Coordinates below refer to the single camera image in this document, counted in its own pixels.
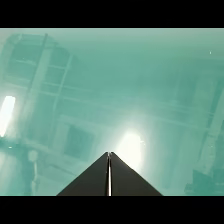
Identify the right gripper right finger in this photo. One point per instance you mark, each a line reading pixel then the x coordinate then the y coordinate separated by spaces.
pixel 128 181

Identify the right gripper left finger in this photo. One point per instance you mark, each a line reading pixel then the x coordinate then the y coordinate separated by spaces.
pixel 94 179

